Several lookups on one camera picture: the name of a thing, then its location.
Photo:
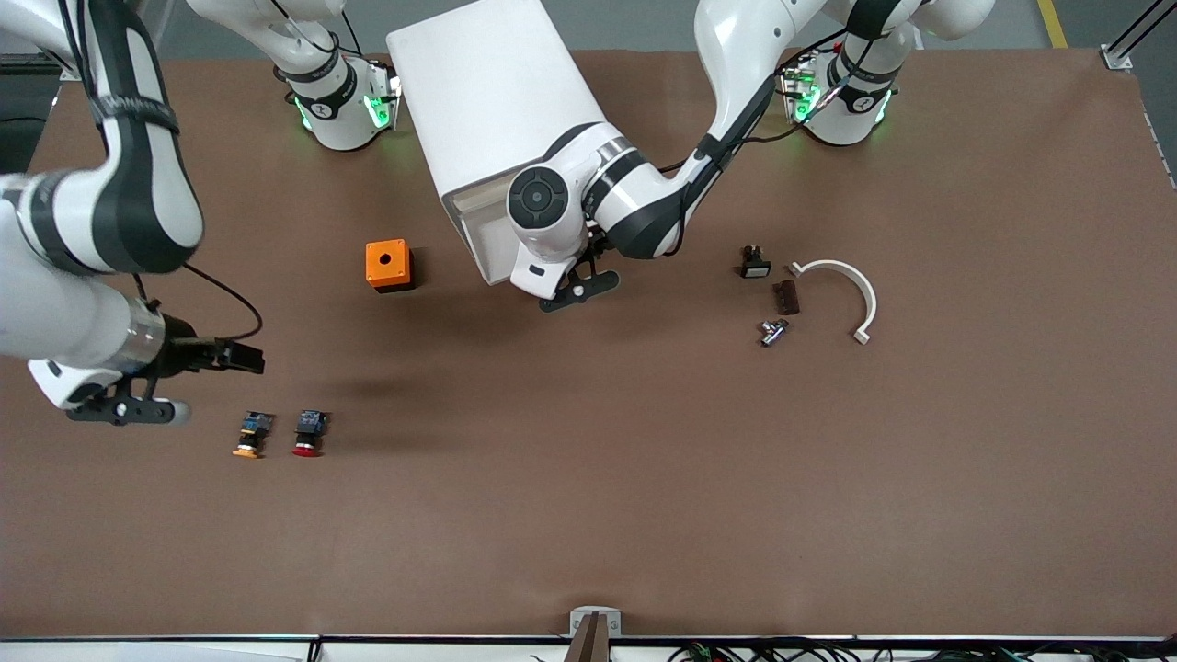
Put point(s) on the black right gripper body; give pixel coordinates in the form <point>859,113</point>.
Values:
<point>187,355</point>

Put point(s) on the red cap push button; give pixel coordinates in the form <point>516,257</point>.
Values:
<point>310,434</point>

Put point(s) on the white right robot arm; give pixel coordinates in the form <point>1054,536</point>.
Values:
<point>119,184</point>

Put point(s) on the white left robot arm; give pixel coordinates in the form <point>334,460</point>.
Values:
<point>644,202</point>

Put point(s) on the orange cap push button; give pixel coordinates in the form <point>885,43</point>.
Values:
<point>250,434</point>

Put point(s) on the orange box with hole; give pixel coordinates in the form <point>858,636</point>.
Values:
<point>386,264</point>

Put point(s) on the silver metal fitting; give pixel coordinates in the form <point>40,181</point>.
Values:
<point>772,331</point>

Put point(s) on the small brown block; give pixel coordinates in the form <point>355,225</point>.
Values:
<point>784,297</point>

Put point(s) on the black white-faced switch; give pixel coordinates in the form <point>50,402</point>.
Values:
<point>755,264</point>

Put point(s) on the white curved bracket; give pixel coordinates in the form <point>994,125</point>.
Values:
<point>869,294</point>

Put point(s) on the white table edge rail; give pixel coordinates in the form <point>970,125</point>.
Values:
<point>184,651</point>

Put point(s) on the grey table edge bracket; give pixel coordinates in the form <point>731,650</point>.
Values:
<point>595,618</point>

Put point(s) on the brown tapered post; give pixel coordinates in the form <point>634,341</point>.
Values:
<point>590,648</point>

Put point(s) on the aluminium frame profile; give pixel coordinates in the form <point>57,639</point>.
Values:
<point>1117,57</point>

